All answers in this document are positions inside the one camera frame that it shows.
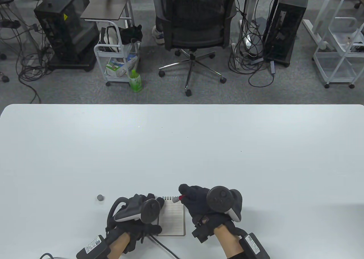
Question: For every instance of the white power strip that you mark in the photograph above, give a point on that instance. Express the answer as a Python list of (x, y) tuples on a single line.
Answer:
[(234, 57)]

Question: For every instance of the green and white box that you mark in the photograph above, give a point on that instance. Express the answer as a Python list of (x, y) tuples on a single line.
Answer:
[(115, 68)]

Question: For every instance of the black power strip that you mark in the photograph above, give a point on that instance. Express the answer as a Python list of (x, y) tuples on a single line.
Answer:
[(10, 23)]

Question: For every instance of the black mesh office chair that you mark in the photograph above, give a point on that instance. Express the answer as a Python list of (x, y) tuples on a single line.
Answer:
[(196, 14)]

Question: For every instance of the person's right forearm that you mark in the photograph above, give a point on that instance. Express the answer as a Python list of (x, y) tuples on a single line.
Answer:
[(230, 244)]

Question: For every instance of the black glass computer tower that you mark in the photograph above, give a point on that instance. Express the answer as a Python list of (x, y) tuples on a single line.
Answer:
[(65, 28)]

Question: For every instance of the white rolling cart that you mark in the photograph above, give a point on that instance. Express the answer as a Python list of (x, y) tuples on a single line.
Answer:
[(338, 79), (116, 79)]

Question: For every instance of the person's right hand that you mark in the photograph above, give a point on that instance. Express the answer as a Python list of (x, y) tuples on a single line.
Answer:
[(196, 199)]

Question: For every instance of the black tracking controller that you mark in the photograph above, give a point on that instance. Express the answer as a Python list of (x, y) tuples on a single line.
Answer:
[(150, 212), (220, 199)]

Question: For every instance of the spiral lined notebook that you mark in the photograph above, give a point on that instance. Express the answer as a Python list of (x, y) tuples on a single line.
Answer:
[(173, 222)]

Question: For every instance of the dark side table top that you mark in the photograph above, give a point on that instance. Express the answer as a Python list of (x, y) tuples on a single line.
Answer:
[(105, 5)]

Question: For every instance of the black wrist sensor box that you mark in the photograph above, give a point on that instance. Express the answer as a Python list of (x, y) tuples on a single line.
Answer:
[(92, 247), (254, 247)]

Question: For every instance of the person's left forearm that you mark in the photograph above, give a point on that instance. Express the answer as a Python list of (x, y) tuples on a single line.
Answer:
[(118, 247)]

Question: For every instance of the black bag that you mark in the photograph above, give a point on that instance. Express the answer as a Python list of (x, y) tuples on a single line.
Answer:
[(129, 34)]

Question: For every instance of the grey stamp cap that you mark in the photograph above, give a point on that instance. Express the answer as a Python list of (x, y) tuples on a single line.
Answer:
[(100, 198)]

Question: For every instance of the grey desk column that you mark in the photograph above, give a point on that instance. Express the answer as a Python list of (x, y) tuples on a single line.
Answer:
[(251, 0)]

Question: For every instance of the red flower pattern stamp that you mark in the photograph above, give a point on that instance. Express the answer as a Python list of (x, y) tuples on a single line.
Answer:
[(177, 198)]

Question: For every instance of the person's left hand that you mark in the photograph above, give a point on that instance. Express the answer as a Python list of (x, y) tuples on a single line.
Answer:
[(136, 233)]

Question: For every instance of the green plastic bottle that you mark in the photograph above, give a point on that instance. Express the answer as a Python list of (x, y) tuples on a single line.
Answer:
[(136, 82)]

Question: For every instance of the white desk leg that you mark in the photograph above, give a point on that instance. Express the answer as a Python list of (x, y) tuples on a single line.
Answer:
[(312, 32)]

